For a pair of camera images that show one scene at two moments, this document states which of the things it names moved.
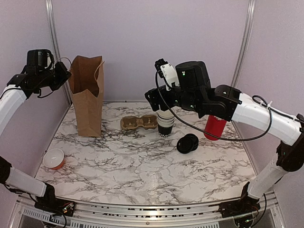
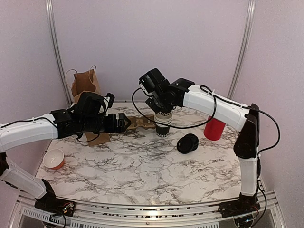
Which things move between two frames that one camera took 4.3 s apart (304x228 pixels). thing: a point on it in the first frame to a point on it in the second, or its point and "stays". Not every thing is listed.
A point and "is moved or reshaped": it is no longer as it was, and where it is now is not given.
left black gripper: (64, 77) to (113, 128)
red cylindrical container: (214, 127) stays
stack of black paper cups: (165, 120) stays
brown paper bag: (86, 80) is moved or reshaped
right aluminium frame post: (244, 42) stays
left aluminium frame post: (51, 16) stays
